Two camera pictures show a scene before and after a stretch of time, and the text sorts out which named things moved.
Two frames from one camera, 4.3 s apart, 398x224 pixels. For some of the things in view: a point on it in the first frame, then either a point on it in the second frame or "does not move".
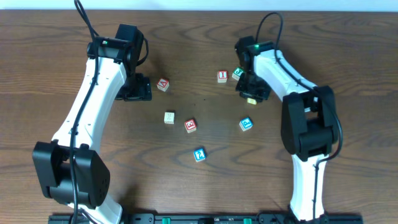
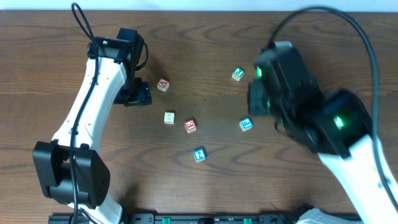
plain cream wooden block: (169, 117) does not move
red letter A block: (163, 84) does not move
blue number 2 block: (199, 155) does not move
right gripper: (254, 91) to (255, 97)
